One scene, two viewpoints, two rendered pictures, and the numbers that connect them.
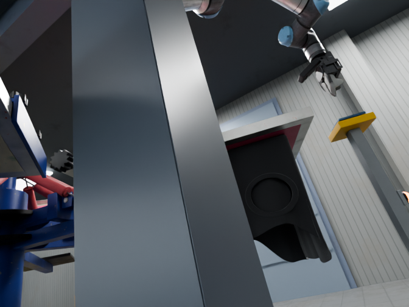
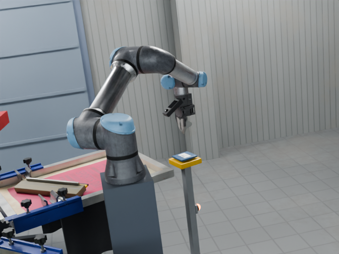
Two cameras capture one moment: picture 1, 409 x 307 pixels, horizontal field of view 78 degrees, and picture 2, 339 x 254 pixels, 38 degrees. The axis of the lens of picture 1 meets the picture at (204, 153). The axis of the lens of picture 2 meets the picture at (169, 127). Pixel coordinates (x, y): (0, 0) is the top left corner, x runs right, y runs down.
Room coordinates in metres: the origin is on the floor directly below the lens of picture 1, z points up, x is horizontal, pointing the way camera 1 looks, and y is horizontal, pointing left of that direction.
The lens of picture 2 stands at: (-1.12, 0.87, 1.86)
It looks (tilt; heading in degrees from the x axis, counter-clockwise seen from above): 16 degrees down; 326
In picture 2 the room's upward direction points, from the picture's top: 7 degrees counter-clockwise
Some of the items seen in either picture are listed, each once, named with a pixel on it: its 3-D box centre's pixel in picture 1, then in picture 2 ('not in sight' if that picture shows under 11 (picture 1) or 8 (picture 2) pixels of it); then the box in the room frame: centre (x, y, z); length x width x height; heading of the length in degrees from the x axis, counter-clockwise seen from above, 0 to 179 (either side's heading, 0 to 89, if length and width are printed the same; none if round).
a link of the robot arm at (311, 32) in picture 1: (307, 41); not in sight; (0.89, -0.58, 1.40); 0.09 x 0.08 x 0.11; 119
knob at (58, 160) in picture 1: (64, 162); (0, 227); (0.74, 0.47, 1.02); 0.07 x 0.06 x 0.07; 85
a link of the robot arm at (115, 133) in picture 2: not in sight; (117, 133); (0.38, 0.08, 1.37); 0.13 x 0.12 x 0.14; 29
